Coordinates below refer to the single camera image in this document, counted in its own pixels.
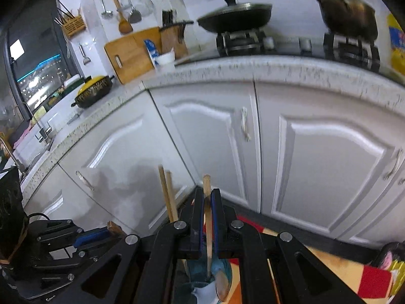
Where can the metal kitchen faucet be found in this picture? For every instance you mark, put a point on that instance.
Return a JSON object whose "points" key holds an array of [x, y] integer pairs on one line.
{"points": [[14, 160], [41, 129]]}

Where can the metal slotted ladle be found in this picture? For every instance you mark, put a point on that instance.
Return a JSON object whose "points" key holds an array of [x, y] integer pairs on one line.
{"points": [[107, 14]]}

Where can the dark kitchen window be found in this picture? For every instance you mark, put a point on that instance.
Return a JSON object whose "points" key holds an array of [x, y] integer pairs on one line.
{"points": [[41, 79]]}

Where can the black frying pan with lid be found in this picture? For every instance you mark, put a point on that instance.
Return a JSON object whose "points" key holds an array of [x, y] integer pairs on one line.
{"points": [[234, 17]]}

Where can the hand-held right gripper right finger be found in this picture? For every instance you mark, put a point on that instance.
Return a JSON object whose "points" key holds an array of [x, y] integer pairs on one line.
{"points": [[216, 221]]}

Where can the metal spatula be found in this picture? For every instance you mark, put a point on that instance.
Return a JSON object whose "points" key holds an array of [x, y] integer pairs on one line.
{"points": [[134, 15]]}

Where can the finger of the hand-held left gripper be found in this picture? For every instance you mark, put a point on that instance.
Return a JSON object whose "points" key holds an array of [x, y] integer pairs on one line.
{"points": [[63, 262], [91, 237]]}

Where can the yellow cooking oil bottle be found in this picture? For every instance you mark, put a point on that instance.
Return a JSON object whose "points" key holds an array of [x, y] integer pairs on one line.
{"points": [[397, 47]]}

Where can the dark cooking pot with lid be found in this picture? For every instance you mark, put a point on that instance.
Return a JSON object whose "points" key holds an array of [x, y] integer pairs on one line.
{"points": [[348, 12]]}

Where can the white cabinet door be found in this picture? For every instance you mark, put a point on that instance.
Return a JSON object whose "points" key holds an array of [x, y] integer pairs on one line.
{"points": [[120, 152], [205, 133], [332, 164]]}

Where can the white bowl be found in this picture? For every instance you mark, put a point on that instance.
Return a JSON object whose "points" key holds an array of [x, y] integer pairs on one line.
{"points": [[165, 59]]}

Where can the black gas stove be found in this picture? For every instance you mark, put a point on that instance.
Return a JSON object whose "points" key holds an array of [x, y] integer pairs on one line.
{"points": [[240, 42]]}

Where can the wooden chopsticks pair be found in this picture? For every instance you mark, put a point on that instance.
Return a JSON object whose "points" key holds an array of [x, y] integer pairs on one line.
{"points": [[163, 183]]}

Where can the orange yellow red checked cloth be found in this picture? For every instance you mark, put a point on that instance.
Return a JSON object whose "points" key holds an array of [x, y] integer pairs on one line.
{"points": [[332, 275]]}

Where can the black casserole with yellow lid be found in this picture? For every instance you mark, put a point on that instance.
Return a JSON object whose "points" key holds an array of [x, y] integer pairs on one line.
{"points": [[93, 90]]}

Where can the wooden wall chopstick basket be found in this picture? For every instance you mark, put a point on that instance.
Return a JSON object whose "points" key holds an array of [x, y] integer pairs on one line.
{"points": [[74, 27]]}

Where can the white utensil holder teal rim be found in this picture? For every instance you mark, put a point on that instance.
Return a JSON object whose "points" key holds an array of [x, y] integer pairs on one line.
{"points": [[197, 270]]}

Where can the blue white carton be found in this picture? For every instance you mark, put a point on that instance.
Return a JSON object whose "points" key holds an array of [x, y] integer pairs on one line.
{"points": [[151, 50]]}

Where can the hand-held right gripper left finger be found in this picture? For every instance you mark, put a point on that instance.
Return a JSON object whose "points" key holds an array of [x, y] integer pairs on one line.
{"points": [[197, 221]]}

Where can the metal peeler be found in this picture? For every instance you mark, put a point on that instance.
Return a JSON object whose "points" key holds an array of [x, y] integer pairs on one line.
{"points": [[86, 60]]}

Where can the wooden cutting board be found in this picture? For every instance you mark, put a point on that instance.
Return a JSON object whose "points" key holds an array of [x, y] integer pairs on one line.
{"points": [[133, 57]]}

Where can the wooden knife block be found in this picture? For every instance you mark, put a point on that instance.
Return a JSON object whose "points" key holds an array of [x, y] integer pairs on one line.
{"points": [[172, 42]]}

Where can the speckled stone countertop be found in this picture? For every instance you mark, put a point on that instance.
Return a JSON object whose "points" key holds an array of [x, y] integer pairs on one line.
{"points": [[253, 66]]}

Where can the wooden spatula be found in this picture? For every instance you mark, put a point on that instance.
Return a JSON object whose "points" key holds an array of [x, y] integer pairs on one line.
{"points": [[125, 25]]}

